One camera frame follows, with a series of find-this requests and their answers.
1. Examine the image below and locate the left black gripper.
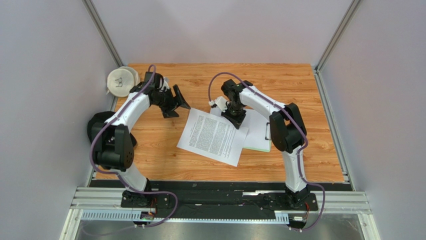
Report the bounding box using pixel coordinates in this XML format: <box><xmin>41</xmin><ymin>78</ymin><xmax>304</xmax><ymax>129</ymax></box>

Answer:
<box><xmin>152</xmin><ymin>85</ymin><xmax>191</xmax><ymax>119</ymax></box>

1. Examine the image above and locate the text-filled paper sheet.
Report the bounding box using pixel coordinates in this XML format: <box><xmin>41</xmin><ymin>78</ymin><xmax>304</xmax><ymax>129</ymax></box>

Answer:
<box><xmin>177</xmin><ymin>108</ymin><xmax>248</xmax><ymax>167</ymax></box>

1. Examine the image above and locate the green clipboard folder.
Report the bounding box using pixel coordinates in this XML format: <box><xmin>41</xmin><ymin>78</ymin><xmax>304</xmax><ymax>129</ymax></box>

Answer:
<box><xmin>243</xmin><ymin>122</ymin><xmax>271</xmax><ymax>153</ymax></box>

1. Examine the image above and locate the white paper sheet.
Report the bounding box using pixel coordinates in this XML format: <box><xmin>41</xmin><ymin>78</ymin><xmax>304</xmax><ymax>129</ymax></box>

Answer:
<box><xmin>201</xmin><ymin>108</ymin><xmax>271</xmax><ymax>154</ymax></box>

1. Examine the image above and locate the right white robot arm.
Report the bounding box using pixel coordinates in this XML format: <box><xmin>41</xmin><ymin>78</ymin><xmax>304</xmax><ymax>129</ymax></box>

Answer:
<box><xmin>218</xmin><ymin>79</ymin><xmax>309</xmax><ymax>194</ymax></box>

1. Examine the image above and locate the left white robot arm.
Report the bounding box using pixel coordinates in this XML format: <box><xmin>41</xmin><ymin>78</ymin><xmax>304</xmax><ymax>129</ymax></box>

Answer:
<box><xmin>89</xmin><ymin>71</ymin><xmax>190</xmax><ymax>193</ymax></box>

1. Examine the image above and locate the cream round zip pouch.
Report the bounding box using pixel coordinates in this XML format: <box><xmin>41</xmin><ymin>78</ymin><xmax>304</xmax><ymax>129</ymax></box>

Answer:
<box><xmin>106</xmin><ymin>66</ymin><xmax>140</xmax><ymax>98</ymax></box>

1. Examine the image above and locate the black NY baseball cap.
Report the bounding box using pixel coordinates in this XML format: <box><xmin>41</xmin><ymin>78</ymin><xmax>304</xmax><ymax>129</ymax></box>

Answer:
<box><xmin>87</xmin><ymin>111</ymin><xmax>138</xmax><ymax>147</ymax></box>

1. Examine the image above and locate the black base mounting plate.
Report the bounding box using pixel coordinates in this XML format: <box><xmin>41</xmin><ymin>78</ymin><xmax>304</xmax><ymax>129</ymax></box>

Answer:
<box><xmin>120</xmin><ymin>181</ymin><xmax>321</xmax><ymax>220</ymax></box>

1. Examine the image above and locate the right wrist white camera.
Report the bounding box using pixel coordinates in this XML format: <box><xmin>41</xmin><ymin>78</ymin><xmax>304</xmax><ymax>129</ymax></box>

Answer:
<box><xmin>208</xmin><ymin>96</ymin><xmax>229</xmax><ymax>113</ymax></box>

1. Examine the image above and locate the left aluminium corner post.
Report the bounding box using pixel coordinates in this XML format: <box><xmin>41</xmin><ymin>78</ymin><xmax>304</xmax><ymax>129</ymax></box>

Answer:
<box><xmin>82</xmin><ymin>0</ymin><xmax>124</xmax><ymax>67</ymax></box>

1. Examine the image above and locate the aluminium corner post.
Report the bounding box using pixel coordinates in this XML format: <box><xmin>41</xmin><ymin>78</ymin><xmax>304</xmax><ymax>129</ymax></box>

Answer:
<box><xmin>314</xmin><ymin>0</ymin><xmax>363</xmax><ymax>73</ymax></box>
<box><xmin>82</xmin><ymin>0</ymin><xmax>124</xmax><ymax>67</ymax></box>

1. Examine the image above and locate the aluminium front rail frame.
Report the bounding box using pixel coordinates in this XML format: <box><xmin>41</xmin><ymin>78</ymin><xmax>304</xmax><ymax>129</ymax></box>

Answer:
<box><xmin>60</xmin><ymin>180</ymin><xmax>380</xmax><ymax>240</ymax></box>

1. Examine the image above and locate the right aluminium corner post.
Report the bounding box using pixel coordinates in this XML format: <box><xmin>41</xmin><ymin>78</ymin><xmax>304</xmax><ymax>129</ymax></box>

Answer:
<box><xmin>314</xmin><ymin>0</ymin><xmax>363</xmax><ymax>73</ymax></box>

